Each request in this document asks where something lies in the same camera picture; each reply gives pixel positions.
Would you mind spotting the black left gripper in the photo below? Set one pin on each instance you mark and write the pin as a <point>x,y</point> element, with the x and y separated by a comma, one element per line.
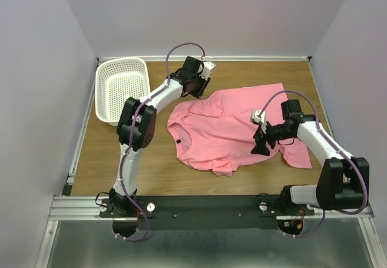
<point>200,87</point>

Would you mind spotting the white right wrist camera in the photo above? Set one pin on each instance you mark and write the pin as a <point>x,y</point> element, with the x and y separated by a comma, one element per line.
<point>258,117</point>

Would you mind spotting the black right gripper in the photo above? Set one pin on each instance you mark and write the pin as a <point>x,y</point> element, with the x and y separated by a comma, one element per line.
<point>265,137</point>

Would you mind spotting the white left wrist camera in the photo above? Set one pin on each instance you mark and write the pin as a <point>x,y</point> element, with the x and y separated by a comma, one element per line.
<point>208,67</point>

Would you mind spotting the white perforated plastic basket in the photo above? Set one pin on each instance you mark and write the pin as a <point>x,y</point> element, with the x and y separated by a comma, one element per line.
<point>117,80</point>

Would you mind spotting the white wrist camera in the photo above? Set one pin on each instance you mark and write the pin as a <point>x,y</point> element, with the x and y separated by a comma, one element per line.
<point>208,67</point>
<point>258,117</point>

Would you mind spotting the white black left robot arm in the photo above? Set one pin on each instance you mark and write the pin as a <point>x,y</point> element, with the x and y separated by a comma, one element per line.
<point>137,122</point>

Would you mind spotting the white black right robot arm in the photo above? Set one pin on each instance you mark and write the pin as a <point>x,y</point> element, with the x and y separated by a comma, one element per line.
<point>343,183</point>

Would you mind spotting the aluminium frame rail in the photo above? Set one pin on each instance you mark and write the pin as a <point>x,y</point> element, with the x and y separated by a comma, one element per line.
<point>68,208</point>

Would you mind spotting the pink t shirt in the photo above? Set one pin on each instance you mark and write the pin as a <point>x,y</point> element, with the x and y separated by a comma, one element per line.
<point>216,134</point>

